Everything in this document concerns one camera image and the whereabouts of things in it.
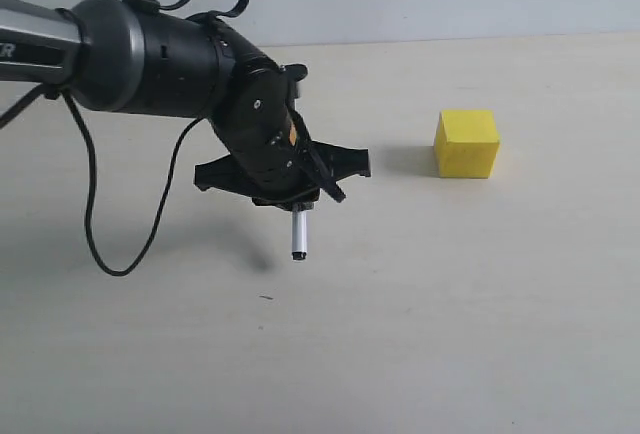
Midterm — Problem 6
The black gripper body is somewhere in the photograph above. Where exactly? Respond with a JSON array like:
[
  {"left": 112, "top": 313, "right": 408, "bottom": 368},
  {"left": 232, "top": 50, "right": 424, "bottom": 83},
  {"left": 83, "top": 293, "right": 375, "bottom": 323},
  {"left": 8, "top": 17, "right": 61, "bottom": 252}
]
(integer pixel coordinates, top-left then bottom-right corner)
[{"left": 194, "top": 106, "right": 371, "bottom": 210}]

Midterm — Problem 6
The yellow foam cube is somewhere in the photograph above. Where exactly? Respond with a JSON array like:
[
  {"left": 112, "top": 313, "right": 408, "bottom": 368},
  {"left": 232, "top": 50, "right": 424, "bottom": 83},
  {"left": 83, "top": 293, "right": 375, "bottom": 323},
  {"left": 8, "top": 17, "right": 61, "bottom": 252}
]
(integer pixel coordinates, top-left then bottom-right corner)
[{"left": 434, "top": 109, "right": 501, "bottom": 179}]

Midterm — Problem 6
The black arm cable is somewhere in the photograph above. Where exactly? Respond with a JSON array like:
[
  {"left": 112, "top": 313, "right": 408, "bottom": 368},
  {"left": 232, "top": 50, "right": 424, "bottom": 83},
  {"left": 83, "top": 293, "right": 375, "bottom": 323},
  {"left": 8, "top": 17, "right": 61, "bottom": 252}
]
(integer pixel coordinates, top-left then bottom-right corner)
[{"left": 0, "top": 0, "right": 348, "bottom": 277}]

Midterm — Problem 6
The black and white marker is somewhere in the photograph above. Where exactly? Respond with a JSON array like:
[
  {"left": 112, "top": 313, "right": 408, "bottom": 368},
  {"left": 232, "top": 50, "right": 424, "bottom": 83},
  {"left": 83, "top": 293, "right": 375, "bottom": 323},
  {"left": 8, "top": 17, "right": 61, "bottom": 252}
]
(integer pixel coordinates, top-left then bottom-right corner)
[{"left": 291, "top": 202, "right": 314, "bottom": 261}]

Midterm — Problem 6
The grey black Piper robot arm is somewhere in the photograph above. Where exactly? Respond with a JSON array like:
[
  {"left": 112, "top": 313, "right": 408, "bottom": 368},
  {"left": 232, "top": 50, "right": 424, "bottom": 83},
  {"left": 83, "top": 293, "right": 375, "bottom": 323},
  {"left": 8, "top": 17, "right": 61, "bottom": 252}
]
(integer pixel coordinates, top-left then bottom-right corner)
[{"left": 1, "top": 0, "right": 371, "bottom": 210}]

